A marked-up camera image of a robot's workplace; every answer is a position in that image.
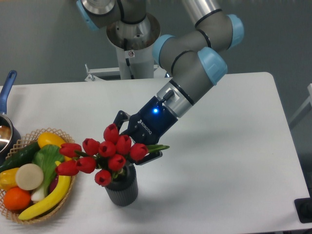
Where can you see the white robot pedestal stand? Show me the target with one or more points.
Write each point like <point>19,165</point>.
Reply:
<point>132,64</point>

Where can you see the red tulip bouquet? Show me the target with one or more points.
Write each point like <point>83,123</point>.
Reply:
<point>108,157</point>

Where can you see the yellow banana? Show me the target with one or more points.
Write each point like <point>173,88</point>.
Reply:
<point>49,202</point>

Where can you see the dark green cucumber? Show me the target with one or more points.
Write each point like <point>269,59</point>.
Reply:
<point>22,157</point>

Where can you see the yellow lemon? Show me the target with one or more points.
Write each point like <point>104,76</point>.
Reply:
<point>48,138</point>

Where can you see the beige round disc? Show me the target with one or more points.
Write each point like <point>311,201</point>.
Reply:
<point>29,177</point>

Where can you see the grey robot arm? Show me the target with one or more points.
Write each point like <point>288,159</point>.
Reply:
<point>192,61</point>

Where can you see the black device at table edge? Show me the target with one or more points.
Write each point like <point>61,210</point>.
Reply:
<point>304,209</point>

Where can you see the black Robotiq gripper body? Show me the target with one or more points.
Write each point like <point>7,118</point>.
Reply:
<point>150,123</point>

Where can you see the woven wicker basket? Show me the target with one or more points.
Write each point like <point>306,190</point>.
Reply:
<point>26,140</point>

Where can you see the yellow bell pepper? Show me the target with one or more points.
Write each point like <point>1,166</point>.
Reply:
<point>7,179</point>

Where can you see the orange fruit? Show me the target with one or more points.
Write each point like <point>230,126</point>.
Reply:
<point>16,199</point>

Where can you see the blue handled saucepan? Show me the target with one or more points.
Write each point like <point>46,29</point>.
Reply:
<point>9,135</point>

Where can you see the dark grey ribbed vase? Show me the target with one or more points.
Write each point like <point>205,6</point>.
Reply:
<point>124,191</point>

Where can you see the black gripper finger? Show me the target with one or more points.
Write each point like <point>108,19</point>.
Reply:
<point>150,157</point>
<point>120,118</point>

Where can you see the green bok choy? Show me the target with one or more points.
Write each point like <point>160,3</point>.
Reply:
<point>45,158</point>

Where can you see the white furniture part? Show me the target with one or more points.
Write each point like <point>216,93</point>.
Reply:
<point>302,111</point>

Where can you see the purple red onion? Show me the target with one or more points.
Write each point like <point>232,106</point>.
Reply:
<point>53,184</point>

